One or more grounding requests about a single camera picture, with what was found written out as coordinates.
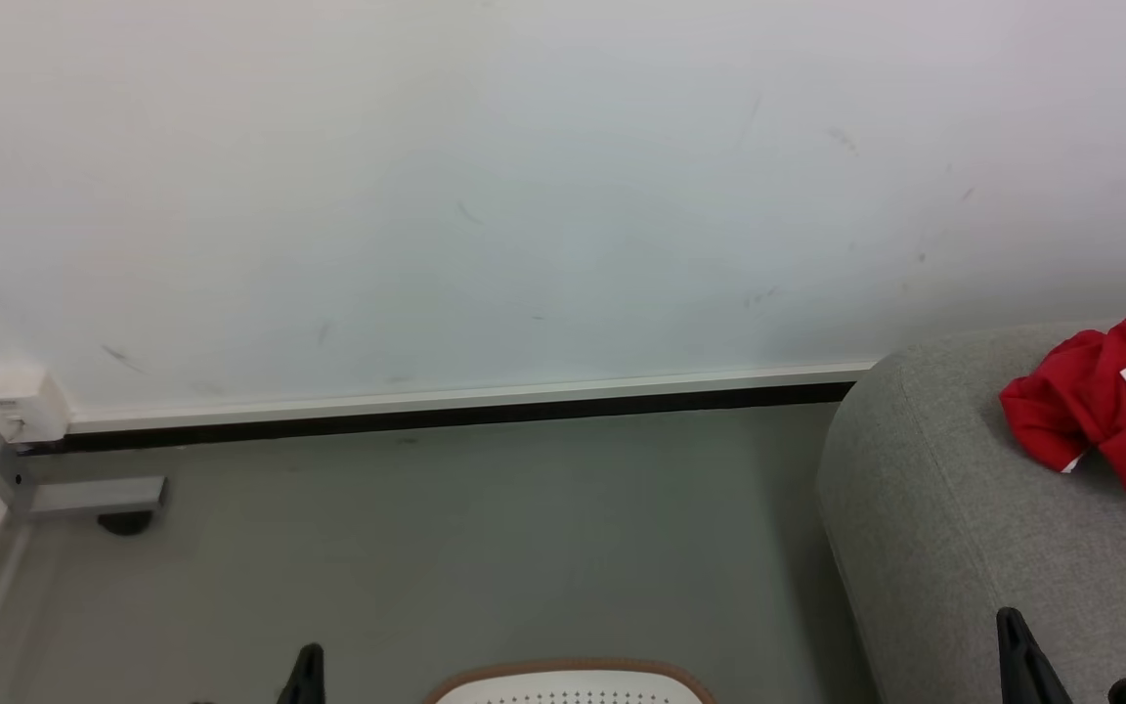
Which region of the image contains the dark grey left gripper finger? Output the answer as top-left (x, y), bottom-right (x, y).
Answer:
top-left (276, 642), bottom-right (327, 704)

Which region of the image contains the red garment with white trim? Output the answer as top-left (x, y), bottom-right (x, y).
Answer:
top-left (999, 310), bottom-right (1126, 497)

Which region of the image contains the white laundry basket brown rim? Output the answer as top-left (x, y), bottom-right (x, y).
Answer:
top-left (423, 658), bottom-right (718, 704)

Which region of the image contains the grey fabric sofa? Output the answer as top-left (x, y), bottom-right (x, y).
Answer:
top-left (814, 323), bottom-right (1126, 704)

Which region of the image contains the white and black baseboard strip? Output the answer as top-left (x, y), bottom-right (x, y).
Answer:
top-left (21, 360), bottom-right (879, 457)

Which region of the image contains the white plastic wall box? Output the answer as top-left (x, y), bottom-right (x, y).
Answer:
top-left (0, 366), bottom-right (71, 447)

